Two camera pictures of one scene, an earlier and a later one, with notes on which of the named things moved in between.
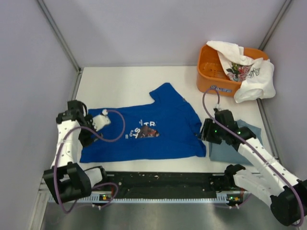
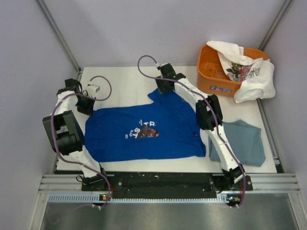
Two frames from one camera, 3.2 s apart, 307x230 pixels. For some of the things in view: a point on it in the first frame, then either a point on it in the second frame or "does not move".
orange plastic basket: x=212 y=77 does not move
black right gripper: x=205 y=134 to x=162 y=88
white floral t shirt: x=256 y=75 does not move
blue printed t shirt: x=167 y=127 does not move
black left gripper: x=85 y=140 to x=88 y=110
